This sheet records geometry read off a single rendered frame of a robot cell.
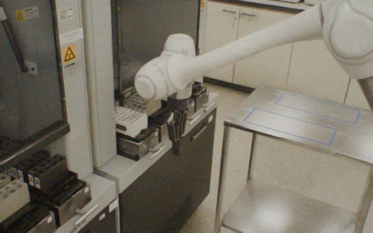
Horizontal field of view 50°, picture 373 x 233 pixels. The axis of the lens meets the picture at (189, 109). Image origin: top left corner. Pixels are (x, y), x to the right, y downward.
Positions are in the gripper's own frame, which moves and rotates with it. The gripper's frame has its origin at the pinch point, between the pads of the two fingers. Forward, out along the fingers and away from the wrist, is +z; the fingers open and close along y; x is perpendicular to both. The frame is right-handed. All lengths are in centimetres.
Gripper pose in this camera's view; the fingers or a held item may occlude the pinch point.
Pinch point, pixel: (176, 146)
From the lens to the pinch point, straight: 147.7
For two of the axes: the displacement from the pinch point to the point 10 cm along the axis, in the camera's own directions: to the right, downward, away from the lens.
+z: -0.4, 8.9, 4.5
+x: 8.8, 2.4, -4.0
